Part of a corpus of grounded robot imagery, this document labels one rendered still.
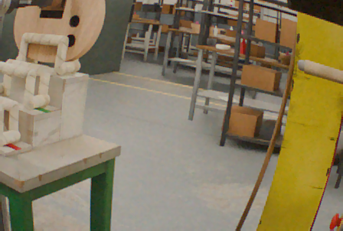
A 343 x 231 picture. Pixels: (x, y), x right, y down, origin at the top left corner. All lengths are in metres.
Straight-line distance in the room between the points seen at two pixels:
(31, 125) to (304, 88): 1.14
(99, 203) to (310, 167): 0.92
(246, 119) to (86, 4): 4.69
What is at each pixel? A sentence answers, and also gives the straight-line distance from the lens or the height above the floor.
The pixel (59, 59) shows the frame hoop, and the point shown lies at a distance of 1.51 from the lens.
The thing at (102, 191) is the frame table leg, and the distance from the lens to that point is 1.59.
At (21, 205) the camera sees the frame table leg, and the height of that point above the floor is 0.86.
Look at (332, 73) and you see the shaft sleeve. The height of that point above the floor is 1.25.
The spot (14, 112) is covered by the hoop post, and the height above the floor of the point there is 1.02.
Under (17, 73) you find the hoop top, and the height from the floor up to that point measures 1.11.
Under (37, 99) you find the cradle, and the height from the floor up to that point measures 1.05.
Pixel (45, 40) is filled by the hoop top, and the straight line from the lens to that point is 1.54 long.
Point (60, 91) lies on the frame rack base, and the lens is 1.48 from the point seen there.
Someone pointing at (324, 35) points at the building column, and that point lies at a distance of 2.10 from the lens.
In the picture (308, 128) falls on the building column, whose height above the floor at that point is 0.97.
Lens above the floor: 1.31
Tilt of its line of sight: 9 degrees down
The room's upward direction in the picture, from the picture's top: 9 degrees clockwise
